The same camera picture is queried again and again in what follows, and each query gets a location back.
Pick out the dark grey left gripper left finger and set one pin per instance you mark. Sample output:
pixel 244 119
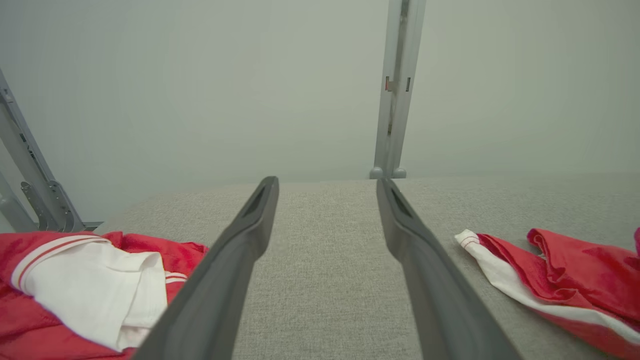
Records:
pixel 215 285

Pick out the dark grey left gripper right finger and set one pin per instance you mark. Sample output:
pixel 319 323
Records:
pixel 440 300

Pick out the red basketball jersey white sleeves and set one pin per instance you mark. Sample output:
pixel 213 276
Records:
pixel 75 280

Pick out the red shorts white trim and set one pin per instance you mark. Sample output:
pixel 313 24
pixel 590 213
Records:
pixel 575 270

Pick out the straight grey metal frame post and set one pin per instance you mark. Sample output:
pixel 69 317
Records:
pixel 406 100

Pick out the slanted grey metal frame strut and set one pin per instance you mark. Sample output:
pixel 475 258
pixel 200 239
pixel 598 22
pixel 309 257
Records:
pixel 27 160

